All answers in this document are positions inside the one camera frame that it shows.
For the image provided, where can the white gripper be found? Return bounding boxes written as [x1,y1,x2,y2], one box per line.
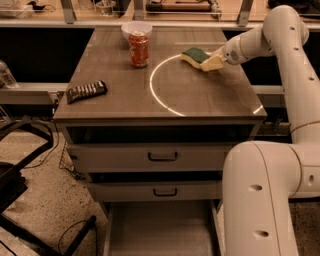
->
[200,35,249,72]

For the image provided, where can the green and yellow sponge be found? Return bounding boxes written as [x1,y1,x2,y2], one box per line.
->
[180,47,209,69]

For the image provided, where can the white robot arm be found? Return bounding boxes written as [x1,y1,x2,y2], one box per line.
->
[201,5,320,256]

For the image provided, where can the grey drawer cabinet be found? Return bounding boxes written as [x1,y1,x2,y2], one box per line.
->
[53,26,268,256]

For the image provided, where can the open bottom drawer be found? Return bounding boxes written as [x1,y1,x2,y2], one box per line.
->
[103,200,225,256]

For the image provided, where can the white bowl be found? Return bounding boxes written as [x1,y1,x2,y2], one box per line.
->
[121,21,153,40]

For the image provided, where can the orange soda can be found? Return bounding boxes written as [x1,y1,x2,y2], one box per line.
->
[129,31,149,68]

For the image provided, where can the black snack bar packet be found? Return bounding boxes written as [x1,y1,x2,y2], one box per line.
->
[66,80,108,104]

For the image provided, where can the clear plastic water bottle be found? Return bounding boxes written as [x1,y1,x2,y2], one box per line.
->
[0,60,18,89]

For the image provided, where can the black office chair left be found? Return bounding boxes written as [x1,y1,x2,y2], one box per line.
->
[0,116,96,256]

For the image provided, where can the middle drawer with handle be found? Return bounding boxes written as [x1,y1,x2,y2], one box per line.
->
[87,180,222,202]

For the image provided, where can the drawer with handle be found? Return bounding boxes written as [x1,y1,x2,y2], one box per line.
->
[67,143,231,173]
[87,180,222,202]

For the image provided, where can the top drawer with handle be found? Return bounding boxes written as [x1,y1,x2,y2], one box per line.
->
[67,143,231,173]

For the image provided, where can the black floor cable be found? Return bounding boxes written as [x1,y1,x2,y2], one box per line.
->
[57,219,100,256]

